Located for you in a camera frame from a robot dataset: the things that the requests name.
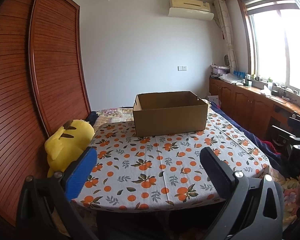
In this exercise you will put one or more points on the white carton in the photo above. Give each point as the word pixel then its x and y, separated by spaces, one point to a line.
pixel 213 100

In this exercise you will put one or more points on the small round fan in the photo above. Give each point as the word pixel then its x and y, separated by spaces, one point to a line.
pixel 227 60

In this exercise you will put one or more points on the cardboard box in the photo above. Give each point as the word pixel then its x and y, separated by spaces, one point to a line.
pixel 167 120

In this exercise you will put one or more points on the yellow plush toy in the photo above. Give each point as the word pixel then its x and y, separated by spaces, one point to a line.
pixel 65 145

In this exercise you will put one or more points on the window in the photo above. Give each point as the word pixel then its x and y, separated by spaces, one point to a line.
pixel 270 47

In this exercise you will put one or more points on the red cloth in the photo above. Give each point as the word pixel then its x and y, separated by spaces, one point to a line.
pixel 272 147

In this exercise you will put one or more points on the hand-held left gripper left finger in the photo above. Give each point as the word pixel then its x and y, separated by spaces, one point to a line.
pixel 78 177

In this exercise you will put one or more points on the clear plastic bag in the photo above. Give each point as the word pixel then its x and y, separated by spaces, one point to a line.
pixel 231 78

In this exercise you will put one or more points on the wooden slatted wardrobe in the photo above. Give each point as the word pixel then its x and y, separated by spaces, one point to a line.
pixel 50 75

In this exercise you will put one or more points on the stack of small boxes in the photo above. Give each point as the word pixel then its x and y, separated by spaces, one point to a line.
pixel 218 71

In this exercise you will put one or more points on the orange-print tablecloth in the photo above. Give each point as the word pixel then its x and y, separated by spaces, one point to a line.
pixel 140 160

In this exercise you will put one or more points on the row of blue bottles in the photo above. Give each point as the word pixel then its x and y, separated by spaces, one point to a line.
pixel 240 73

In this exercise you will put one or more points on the wall air conditioner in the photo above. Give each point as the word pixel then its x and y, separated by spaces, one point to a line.
pixel 190 8

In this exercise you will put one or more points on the white wall switch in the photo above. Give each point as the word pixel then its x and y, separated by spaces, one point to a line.
pixel 182 68

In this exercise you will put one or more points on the dark blue blanket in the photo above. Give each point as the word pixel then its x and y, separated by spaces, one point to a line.
pixel 272 160

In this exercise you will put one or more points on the wooden cabinet counter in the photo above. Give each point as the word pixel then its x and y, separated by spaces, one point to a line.
pixel 240 102

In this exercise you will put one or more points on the patterned curtain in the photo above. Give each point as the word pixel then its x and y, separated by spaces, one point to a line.
pixel 226 30

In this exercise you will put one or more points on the white tissue pack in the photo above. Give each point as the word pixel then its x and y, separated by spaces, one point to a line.
pixel 266 90

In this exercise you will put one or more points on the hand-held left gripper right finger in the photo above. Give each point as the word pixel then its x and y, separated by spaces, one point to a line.
pixel 215 166

